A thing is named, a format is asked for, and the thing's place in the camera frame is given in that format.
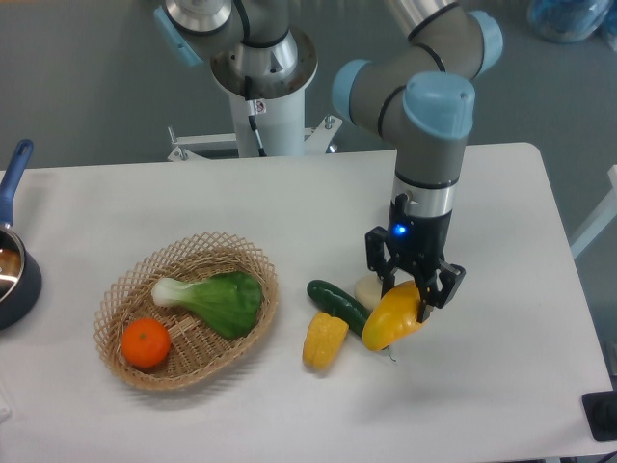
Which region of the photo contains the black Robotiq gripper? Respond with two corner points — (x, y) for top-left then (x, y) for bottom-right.
(364, 209), (466, 323)

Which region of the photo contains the woven wicker basket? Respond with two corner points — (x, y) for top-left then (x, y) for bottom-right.
(94, 231), (279, 391)

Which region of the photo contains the dark blue saucepan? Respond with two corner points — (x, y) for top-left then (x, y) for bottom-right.
(1, 139), (42, 330)

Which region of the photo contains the green bok choy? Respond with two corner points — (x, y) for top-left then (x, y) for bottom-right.
(150, 271), (262, 340)

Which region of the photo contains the dark green cucumber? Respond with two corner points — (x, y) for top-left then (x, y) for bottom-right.
(307, 280), (370, 338)

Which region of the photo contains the cream round cake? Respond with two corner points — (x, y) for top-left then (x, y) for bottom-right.
(354, 274), (382, 312)

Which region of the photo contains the orange mandarin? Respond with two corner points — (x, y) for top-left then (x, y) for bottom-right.
(121, 317), (171, 369)

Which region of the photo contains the yellow mango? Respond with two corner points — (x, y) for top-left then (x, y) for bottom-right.
(362, 281), (423, 351)

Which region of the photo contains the black device at table edge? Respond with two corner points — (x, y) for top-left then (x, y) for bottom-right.
(581, 391), (616, 442)

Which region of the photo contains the black cable on pedestal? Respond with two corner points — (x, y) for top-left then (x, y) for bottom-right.
(243, 75), (268, 158)

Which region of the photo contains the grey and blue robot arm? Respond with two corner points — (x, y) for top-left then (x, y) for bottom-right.
(154, 1), (503, 321)

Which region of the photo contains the yellow bell pepper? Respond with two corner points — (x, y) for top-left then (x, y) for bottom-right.
(303, 312), (349, 371)

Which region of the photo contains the clear blue plastic bag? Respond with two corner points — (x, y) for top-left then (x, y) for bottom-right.
(526, 1), (616, 51)

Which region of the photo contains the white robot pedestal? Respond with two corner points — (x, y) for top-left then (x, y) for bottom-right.
(167, 91), (342, 162)

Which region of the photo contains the white frame at right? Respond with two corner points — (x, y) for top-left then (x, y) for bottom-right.
(570, 165), (616, 259)

